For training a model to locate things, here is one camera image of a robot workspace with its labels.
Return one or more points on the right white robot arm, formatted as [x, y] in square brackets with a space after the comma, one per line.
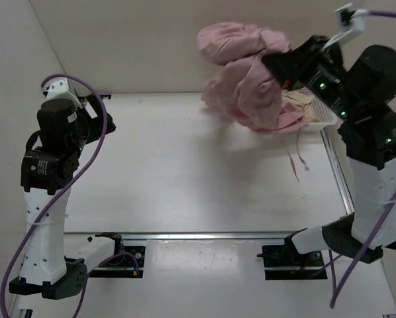
[360, 98]

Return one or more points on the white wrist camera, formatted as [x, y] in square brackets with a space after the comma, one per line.
[60, 88]
[351, 24]

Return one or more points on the beige trousers in basket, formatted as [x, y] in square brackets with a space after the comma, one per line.
[305, 102]

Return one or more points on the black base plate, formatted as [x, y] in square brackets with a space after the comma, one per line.
[129, 266]
[281, 266]

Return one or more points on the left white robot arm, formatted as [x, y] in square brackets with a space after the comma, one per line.
[51, 158]

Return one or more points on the front aluminium rail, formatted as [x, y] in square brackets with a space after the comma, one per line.
[237, 235]

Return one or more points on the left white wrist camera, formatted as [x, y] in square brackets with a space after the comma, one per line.
[60, 88]

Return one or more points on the white plastic basket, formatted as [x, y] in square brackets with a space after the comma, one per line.
[321, 111]

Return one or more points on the left aluminium rail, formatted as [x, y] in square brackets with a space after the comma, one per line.
[15, 312]

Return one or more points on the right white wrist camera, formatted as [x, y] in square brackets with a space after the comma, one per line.
[351, 24]

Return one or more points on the pink trousers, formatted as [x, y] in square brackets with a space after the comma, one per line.
[244, 90]

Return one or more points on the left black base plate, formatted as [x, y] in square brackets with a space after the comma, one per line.
[129, 266]

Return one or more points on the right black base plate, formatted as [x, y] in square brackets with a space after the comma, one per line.
[281, 266]

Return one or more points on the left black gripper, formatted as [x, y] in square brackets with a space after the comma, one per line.
[95, 129]

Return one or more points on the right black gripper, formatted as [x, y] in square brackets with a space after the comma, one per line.
[301, 57]

